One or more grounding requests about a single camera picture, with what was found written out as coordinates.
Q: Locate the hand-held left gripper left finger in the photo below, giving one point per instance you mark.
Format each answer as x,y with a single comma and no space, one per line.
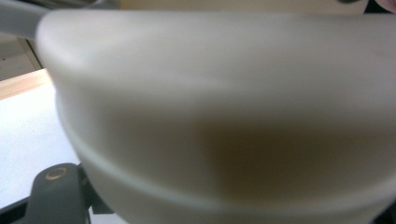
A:
99,205

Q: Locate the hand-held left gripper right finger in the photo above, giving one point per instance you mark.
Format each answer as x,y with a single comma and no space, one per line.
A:
387,216

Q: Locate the white bowl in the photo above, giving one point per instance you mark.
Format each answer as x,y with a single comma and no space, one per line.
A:
218,109

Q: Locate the grey curved object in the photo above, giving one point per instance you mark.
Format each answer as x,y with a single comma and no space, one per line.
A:
21,18

